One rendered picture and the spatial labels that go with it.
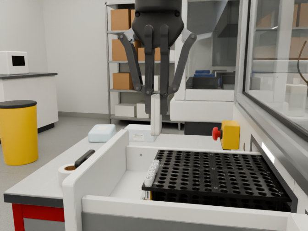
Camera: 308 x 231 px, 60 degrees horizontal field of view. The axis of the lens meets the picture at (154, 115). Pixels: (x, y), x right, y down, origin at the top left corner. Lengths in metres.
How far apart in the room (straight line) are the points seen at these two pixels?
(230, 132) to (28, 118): 2.56
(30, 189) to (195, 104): 0.80
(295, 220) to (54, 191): 0.58
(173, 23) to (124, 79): 4.06
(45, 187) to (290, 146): 0.61
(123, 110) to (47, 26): 2.24
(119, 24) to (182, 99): 3.36
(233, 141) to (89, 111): 4.68
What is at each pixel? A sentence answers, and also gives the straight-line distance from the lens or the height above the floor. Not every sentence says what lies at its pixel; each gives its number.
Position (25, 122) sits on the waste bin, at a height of 0.47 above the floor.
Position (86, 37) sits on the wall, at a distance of 5.26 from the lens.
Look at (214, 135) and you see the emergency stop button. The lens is 0.80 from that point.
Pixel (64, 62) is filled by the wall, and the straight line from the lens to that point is 5.49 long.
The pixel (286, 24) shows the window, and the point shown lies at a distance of 0.50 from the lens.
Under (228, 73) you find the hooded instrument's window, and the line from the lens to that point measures 1.28.
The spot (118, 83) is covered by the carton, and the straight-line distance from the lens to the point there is 4.53.
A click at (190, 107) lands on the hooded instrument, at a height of 0.87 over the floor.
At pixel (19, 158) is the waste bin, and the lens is 3.19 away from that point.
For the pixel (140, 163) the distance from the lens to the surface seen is 0.63.
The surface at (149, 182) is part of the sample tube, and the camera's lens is 0.42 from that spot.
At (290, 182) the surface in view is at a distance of 0.39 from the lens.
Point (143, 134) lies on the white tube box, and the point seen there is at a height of 0.79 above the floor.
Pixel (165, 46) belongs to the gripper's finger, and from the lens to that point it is 0.43.
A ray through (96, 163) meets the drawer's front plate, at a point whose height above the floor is 0.92.
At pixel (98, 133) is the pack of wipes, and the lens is 1.11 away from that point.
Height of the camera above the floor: 1.09
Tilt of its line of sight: 12 degrees down
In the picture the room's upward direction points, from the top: straight up
